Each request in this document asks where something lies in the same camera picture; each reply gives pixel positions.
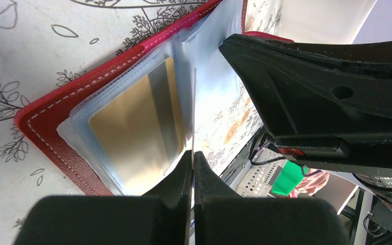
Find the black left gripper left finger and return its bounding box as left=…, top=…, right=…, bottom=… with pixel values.
left=15, top=151, right=193, bottom=244

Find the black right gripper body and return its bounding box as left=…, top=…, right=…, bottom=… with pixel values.
left=274, top=135, right=392, bottom=176

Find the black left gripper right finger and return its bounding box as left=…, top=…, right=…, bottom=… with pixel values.
left=193, top=152, right=349, bottom=244

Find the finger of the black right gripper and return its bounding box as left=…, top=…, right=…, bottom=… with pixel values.
left=219, top=34, right=392, bottom=142

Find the gold credit card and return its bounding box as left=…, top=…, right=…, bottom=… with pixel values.
left=88, top=57, right=185, bottom=195

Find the red leather card holder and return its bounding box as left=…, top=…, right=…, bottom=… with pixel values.
left=15, top=1, right=279, bottom=195

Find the white card box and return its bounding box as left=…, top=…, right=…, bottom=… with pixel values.
left=278, top=0, right=376, bottom=44

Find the floral patterned table mat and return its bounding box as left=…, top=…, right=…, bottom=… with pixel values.
left=0, top=0, right=285, bottom=245

